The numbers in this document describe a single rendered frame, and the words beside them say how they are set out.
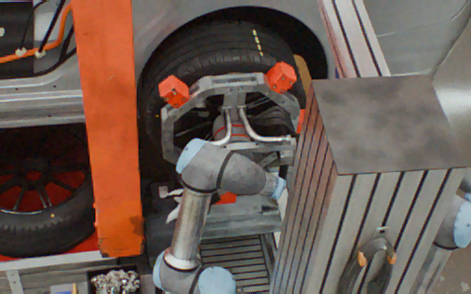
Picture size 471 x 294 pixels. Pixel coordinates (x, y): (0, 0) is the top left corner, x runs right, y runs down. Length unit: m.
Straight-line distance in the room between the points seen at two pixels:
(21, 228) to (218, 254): 0.94
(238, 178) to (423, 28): 1.29
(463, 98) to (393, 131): 3.19
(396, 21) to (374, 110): 1.61
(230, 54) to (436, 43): 0.90
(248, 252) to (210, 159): 1.54
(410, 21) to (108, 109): 1.32
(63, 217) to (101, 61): 1.10
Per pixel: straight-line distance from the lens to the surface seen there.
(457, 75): 4.80
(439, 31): 3.22
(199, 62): 2.85
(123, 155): 2.56
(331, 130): 1.46
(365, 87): 1.56
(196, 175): 2.19
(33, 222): 3.21
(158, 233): 3.25
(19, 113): 3.15
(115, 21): 2.16
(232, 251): 3.62
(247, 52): 2.87
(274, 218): 3.64
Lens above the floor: 3.08
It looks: 49 degrees down
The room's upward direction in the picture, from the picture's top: 6 degrees clockwise
